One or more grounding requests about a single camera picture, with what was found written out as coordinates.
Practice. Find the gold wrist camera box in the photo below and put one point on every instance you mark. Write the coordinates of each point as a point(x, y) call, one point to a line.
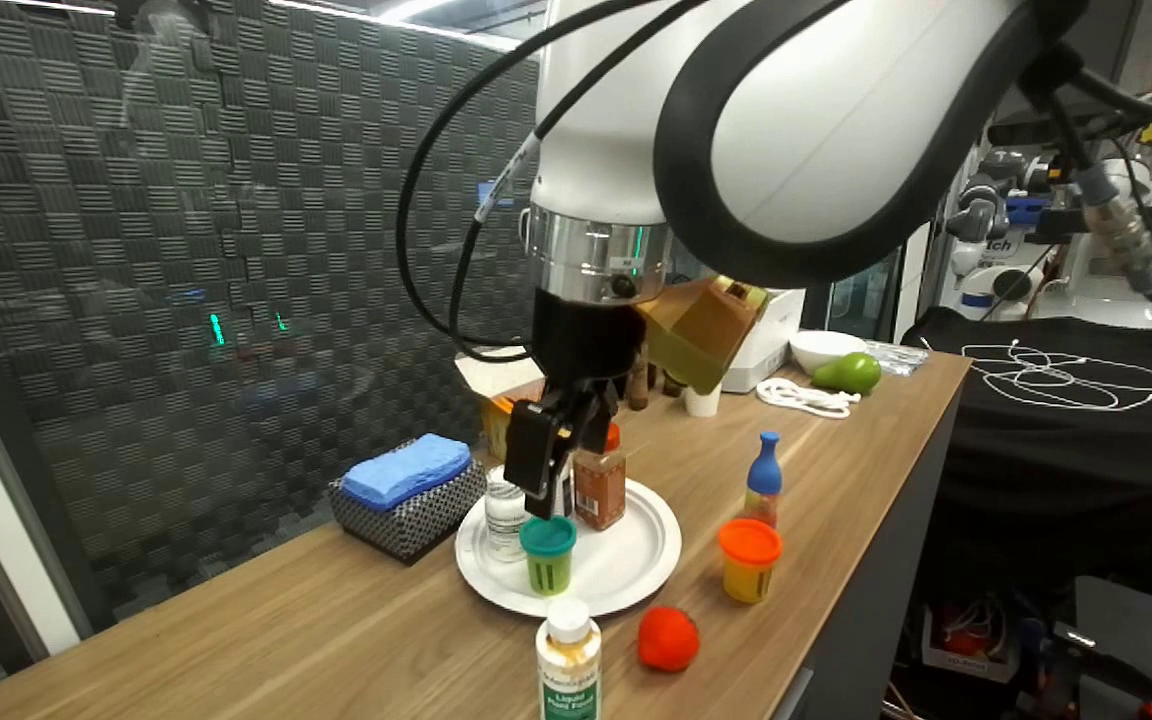
point(701, 333)

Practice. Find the blue sponge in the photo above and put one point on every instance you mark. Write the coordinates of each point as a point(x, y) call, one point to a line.
point(402, 471)

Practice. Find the black draped table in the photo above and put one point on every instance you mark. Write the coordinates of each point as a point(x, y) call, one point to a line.
point(1000, 454)

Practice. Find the spice bottle orange lid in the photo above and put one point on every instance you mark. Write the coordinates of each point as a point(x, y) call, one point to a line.
point(601, 495)

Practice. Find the yellow cardboard box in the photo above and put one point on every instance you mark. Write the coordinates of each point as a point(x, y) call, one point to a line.
point(495, 424)

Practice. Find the white paper cup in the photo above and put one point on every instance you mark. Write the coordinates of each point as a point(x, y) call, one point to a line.
point(701, 400)

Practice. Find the orange red ball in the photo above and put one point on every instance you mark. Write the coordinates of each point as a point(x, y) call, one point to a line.
point(670, 642)

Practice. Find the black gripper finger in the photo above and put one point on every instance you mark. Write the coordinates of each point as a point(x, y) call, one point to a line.
point(530, 454)
point(596, 416)

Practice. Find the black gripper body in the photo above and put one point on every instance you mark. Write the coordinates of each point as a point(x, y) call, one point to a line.
point(582, 344)

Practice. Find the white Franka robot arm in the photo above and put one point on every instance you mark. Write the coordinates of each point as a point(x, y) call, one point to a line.
point(840, 135)

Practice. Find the white paper plate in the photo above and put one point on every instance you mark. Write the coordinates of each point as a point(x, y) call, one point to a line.
point(628, 561)

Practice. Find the white bottle green label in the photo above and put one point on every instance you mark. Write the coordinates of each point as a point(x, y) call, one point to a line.
point(564, 675)

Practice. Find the blue toy bottle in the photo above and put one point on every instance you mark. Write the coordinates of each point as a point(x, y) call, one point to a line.
point(765, 473)

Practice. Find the white hydroponic appliance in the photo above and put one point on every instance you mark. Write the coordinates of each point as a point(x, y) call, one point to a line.
point(771, 344)

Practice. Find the green fruit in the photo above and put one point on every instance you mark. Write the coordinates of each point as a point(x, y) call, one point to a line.
point(853, 374)

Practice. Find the white bowl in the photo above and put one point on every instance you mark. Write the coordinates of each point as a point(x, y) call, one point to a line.
point(817, 348)

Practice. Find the green tub teal lid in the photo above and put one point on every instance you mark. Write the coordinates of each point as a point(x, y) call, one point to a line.
point(551, 540)

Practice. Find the yellow tub orange lid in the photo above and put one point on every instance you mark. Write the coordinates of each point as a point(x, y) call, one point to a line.
point(748, 561)

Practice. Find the white storage bin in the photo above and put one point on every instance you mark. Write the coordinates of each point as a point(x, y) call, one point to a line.
point(969, 654)

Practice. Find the gray mesh box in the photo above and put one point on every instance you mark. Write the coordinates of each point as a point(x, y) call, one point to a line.
point(402, 526)

